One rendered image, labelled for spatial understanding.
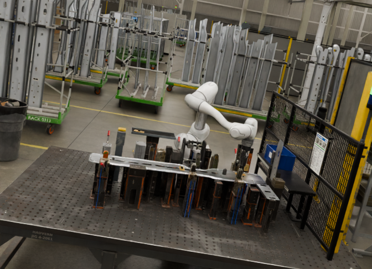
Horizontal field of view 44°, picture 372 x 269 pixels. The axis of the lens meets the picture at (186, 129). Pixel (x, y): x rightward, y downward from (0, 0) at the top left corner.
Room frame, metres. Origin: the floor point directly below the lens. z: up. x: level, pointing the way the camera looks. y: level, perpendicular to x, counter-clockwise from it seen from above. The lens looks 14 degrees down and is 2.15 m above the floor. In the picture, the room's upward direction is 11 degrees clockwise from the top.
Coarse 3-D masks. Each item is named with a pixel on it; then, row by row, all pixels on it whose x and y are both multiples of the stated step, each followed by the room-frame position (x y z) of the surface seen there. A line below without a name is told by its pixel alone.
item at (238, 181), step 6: (240, 180) 3.25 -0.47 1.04; (234, 186) 3.28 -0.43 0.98; (240, 186) 3.23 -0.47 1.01; (234, 192) 3.24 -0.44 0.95; (240, 192) 3.23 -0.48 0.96; (234, 198) 3.24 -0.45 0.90; (240, 198) 3.22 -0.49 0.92; (234, 204) 3.24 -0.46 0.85; (228, 210) 3.29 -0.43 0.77; (234, 210) 3.22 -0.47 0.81; (228, 216) 3.26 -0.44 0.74; (234, 216) 3.22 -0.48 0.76; (228, 222) 3.22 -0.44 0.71; (234, 222) 3.23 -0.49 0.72
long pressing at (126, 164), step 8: (96, 160) 3.23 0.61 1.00; (112, 160) 3.30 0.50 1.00; (120, 160) 3.34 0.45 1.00; (128, 160) 3.37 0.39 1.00; (136, 160) 3.40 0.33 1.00; (144, 160) 3.43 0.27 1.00; (152, 168) 3.29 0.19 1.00; (160, 168) 3.31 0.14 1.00; (168, 168) 3.35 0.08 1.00; (184, 168) 3.42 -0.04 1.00; (200, 176) 3.33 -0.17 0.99; (208, 176) 3.35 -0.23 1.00; (216, 176) 3.38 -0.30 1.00; (224, 176) 3.41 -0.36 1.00; (232, 176) 3.45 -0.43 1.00; (248, 176) 3.52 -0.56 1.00; (256, 176) 3.56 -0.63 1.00
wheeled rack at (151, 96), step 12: (132, 24) 10.10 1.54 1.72; (156, 36) 9.51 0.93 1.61; (132, 48) 11.30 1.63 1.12; (168, 60) 9.54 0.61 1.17; (120, 72) 9.47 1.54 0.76; (132, 84) 11.10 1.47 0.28; (120, 96) 9.46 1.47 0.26; (132, 96) 9.49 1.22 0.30; (144, 96) 9.66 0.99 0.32; (156, 96) 10.09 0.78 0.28; (156, 108) 9.56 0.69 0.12
